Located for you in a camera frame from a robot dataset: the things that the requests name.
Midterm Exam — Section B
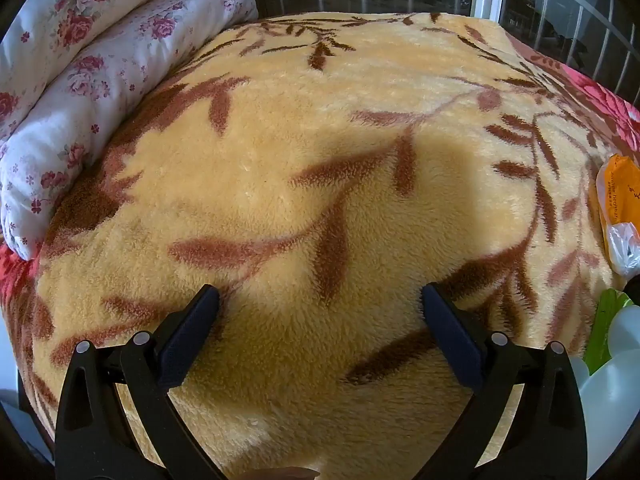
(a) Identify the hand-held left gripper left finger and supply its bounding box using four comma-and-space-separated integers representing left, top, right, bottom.
54, 284, 226, 480

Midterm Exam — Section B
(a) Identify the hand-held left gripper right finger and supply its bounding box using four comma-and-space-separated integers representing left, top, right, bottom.
421, 281, 588, 480

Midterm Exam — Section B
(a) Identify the clear green-labelled plastic bottle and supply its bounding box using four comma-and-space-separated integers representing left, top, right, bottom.
570, 287, 640, 480

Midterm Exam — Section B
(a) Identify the yellow floral fleece blanket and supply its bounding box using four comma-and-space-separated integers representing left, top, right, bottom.
0, 11, 640, 480

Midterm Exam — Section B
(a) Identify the orange packet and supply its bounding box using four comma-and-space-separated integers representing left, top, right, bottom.
595, 154, 640, 266

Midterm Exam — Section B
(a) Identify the white floral folded quilt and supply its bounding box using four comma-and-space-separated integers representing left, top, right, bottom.
0, 0, 259, 261

